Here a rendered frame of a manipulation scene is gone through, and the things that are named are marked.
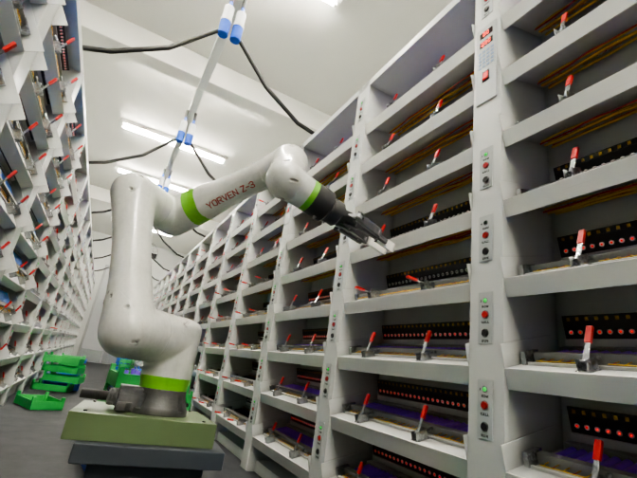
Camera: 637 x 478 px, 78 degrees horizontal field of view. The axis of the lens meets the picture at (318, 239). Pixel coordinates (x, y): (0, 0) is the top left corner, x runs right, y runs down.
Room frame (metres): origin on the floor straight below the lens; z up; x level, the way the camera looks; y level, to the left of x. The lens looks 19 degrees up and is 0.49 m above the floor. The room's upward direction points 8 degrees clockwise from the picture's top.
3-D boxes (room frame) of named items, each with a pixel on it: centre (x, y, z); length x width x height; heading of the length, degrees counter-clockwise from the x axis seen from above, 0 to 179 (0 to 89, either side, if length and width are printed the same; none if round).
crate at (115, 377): (1.85, 0.64, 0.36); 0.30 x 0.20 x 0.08; 124
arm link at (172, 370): (1.13, 0.36, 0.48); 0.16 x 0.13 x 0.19; 154
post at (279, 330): (2.22, 0.11, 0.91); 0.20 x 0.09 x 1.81; 116
